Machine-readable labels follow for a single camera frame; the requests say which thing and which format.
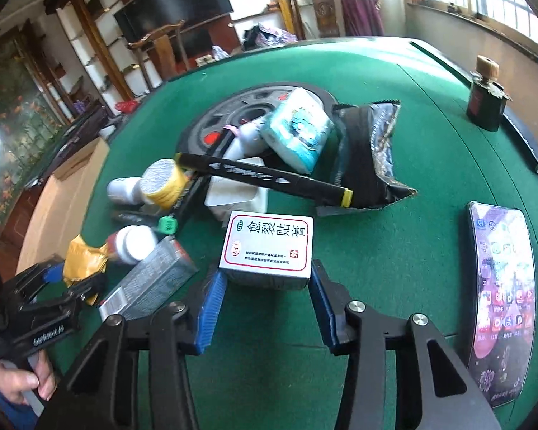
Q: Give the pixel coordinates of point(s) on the flower wall painting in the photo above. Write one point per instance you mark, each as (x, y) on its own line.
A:
(9, 121)

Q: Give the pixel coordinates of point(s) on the yellow padded envelope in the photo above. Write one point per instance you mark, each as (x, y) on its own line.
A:
(83, 260)

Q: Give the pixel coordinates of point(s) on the white pill bottle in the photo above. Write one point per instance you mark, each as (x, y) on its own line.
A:
(134, 244)
(123, 189)

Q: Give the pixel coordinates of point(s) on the black television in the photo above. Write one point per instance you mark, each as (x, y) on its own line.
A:
(175, 0)

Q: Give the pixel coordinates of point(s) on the cardboard box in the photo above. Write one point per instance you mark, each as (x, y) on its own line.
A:
(67, 197)

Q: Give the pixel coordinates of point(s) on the round table control panel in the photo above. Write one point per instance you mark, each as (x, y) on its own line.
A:
(233, 107)

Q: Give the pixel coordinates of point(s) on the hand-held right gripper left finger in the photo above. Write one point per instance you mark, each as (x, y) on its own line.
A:
(210, 309)

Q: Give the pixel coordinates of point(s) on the purple garment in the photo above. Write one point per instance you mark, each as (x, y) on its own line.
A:
(361, 6)

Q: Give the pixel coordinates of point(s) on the smartphone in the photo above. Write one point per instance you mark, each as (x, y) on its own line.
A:
(502, 300)

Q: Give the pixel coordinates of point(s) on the dark perfume bottle wooden cap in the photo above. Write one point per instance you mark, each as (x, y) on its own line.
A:
(484, 103)

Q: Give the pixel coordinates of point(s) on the person's left hand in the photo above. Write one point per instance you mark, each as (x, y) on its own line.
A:
(24, 383)

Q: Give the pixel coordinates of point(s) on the black marker green cap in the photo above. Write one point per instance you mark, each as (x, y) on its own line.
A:
(169, 225)

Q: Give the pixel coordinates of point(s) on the grey carton box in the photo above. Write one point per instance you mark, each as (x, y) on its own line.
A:
(152, 282)

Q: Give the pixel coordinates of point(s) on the blue white tissue pack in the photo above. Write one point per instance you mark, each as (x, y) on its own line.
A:
(296, 130)

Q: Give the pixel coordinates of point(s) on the black marker yellow cap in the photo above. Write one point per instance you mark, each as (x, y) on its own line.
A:
(260, 174)

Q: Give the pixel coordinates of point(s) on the white medicine box red border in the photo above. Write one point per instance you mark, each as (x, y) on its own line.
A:
(266, 246)

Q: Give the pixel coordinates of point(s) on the red plastic bag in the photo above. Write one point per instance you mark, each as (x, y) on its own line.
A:
(124, 106)

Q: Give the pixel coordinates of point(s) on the white tube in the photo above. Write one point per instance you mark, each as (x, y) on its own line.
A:
(250, 133)

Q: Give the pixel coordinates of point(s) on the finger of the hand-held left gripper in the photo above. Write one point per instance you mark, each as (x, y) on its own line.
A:
(54, 274)
(87, 292)

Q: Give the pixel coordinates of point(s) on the wooden chair carved back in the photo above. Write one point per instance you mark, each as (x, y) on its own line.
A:
(325, 9)

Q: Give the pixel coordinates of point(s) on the white plastic case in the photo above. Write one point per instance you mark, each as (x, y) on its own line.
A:
(237, 195)

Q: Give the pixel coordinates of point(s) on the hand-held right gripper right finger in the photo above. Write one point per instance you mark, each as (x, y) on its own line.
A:
(323, 307)

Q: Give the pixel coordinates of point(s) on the folding mahjong table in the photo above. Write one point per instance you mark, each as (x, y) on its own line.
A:
(85, 121)

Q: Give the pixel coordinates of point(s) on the white plastic bag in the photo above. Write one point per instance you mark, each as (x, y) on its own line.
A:
(219, 51)

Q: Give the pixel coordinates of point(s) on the black foil snack bag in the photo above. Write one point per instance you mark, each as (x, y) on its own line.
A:
(372, 156)

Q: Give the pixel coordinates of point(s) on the patterned cloth pile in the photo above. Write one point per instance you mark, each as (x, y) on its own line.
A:
(269, 36)

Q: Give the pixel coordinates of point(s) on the red brown television cabinet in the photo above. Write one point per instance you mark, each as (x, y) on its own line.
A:
(215, 36)

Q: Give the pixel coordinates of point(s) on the wooden chair plain back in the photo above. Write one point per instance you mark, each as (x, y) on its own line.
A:
(163, 49)

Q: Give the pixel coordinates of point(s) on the white shelf unit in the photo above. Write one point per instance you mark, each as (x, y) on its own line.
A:
(94, 40)

